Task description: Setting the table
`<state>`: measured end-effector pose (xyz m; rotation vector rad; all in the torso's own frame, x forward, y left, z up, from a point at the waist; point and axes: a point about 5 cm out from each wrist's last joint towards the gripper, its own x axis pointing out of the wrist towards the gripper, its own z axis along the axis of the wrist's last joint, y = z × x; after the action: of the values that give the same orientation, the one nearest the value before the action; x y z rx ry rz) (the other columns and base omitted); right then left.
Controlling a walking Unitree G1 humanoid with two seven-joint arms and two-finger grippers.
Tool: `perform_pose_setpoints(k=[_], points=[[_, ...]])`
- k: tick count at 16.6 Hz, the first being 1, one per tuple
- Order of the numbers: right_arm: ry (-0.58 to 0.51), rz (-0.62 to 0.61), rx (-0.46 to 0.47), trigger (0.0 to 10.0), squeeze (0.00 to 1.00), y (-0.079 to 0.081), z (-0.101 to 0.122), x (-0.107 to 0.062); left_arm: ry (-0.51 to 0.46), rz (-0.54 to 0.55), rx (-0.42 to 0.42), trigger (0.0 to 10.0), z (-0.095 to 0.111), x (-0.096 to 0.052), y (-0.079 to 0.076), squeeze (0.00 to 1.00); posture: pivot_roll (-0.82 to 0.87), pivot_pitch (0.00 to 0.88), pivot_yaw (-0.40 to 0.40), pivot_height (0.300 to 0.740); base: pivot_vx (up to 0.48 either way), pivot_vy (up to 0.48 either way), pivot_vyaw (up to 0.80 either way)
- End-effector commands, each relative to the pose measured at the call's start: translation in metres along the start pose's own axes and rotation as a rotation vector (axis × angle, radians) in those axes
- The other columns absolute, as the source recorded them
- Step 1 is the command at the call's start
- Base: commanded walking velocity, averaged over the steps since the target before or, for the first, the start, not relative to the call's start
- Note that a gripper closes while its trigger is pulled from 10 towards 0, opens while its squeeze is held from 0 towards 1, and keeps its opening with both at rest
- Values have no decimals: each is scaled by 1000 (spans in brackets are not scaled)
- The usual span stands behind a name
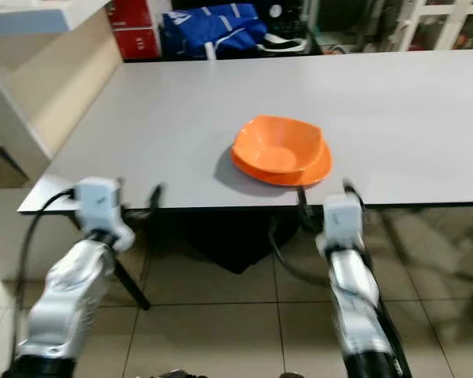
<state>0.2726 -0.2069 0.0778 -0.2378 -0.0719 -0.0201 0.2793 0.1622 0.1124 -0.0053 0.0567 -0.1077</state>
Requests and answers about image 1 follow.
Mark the orange plastic bowl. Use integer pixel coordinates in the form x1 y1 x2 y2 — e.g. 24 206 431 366
229 115 333 187

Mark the black table base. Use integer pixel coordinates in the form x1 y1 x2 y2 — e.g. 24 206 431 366
177 209 300 276

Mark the large red box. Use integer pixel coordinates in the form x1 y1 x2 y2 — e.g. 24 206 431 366
114 28 162 61

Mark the blue bag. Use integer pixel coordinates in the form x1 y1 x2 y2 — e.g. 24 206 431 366
162 4 269 60

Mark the black and white appliance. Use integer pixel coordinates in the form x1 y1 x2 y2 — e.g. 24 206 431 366
259 0 310 54

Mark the small red box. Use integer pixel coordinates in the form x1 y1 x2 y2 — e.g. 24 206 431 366
108 0 155 31

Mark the white framed cabinet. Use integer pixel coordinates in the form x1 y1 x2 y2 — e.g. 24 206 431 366
394 0 473 51

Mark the white counter unit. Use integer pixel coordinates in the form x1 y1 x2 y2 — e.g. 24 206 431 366
0 0 123 182

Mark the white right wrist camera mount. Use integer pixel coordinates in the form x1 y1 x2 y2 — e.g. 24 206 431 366
317 193 369 254

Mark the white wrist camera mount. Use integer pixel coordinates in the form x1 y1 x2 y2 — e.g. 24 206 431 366
317 193 369 254
75 177 136 251

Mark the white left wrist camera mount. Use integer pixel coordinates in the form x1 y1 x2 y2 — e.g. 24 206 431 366
75 177 136 251

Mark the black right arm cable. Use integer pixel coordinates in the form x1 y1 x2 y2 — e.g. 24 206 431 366
268 228 328 288

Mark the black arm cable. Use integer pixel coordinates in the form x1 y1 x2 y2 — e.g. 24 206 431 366
268 228 328 288
14 187 77 347

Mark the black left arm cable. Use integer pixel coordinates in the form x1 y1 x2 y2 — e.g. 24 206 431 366
14 187 77 347

